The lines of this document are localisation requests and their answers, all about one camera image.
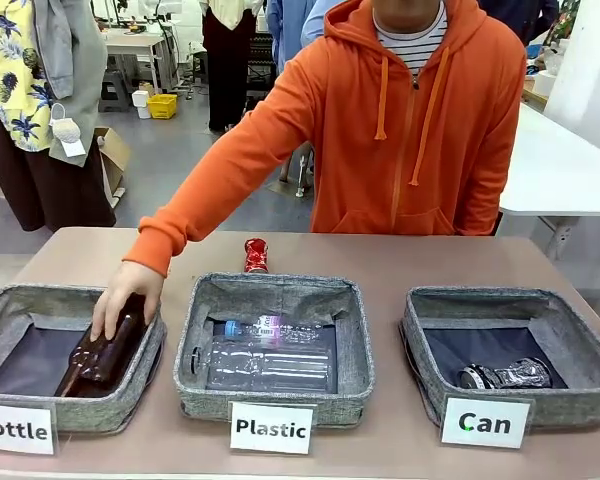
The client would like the person right hand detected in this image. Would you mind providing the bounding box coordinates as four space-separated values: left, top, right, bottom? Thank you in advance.
90 259 164 343

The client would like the clear plastic bottle blue cap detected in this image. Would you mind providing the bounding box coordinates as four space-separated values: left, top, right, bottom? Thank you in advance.
223 314 334 342

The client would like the large clear plastic bottle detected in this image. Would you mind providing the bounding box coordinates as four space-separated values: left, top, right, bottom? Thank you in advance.
188 335 334 393

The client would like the crushed black can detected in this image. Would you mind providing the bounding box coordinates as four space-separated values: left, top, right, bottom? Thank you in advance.
456 356 553 392

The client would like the person right forearm orange sleeve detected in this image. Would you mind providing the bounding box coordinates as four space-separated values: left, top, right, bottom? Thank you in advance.
121 132 266 279

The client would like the grey fabric basket bottle label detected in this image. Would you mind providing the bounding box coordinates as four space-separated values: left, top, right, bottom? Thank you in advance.
0 283 169 434

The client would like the crushed red can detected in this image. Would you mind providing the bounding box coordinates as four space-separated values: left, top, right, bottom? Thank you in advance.
243 237 272 275

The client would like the grey fabric basket plastic label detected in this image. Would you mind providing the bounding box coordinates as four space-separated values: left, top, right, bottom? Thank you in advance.
173 271 377 429

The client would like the white Can sign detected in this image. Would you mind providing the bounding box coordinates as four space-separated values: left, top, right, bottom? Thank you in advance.
440 395 532 450

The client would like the grey fabric basket can label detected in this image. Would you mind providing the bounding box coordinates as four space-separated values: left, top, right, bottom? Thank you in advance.
398 285 600 430

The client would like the cardboard box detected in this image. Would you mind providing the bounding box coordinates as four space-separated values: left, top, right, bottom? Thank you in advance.
93 126 133 208

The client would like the white plastic bin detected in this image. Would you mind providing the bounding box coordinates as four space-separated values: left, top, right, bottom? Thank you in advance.
131 89 152 121

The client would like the yellow plastic crate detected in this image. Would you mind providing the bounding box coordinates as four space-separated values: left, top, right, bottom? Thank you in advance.
146 93 179 121

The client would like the white Bottle sign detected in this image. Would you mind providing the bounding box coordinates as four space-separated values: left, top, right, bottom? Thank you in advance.
0 401 59 457

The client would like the grey step stool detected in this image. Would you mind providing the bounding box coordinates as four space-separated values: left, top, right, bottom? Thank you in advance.
98 69 132 114

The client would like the white Plastic sign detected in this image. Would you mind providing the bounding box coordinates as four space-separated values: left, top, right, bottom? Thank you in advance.
229 400 316 457

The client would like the person in yellow floral shirt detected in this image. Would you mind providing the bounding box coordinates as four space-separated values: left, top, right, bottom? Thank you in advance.
0 0 117 234

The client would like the white workbench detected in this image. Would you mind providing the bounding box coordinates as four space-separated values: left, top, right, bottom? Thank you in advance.
103 30 167 97

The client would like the grey jacket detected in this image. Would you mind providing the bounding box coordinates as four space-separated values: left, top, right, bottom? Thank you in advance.
31 0 109 168

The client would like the person in black skirt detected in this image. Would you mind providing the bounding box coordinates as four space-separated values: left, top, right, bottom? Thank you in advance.
201 0 264 135

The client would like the person in blue shirt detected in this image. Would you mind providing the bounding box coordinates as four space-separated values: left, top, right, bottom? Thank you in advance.
266 0 331 71

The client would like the person in orange hoodie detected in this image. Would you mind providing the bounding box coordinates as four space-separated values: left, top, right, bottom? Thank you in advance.
214 0 529 238

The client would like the white side table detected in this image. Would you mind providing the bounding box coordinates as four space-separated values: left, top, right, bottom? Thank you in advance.
497 102 600 261

